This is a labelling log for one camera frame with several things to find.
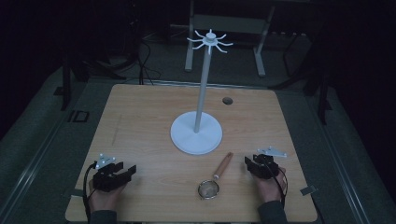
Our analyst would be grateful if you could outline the wooden handled mesh strainer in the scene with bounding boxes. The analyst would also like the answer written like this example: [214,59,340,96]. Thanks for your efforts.
[197,151,234,201]

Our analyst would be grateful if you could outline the person's right hand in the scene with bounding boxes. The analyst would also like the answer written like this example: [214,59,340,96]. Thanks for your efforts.
[254,167,288,203]

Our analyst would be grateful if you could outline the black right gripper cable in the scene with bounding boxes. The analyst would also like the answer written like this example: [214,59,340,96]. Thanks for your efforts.
[263,162,290,209]

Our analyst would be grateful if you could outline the grey metal desk frame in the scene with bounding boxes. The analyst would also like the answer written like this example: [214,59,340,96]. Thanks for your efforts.
[184,0,276,77]

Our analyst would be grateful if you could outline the person's left hand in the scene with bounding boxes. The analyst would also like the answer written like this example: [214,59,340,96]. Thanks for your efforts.
[88,179,129,213]

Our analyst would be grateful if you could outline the black metal stand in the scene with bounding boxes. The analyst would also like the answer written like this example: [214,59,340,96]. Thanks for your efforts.
[52,55,92,112]

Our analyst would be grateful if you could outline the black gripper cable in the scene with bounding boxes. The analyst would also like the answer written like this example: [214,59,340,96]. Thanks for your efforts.
[263,162,290,209]
[81,161,99,222]

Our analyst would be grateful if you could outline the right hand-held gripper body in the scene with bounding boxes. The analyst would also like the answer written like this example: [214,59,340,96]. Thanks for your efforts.
[251,146,288,180]

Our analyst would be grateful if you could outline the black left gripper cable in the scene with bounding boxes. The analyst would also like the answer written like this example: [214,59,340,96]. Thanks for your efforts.
[81,161,99,222]

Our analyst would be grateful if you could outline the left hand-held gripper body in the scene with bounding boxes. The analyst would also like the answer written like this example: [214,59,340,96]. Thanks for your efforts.
[92,153,129,193]

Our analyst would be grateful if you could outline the black floor cables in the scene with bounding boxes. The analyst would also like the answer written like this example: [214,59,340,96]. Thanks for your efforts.
[135,38,163,86]

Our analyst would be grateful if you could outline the white hook stand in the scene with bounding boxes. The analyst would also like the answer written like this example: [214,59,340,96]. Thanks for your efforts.
[170,28,234,156]

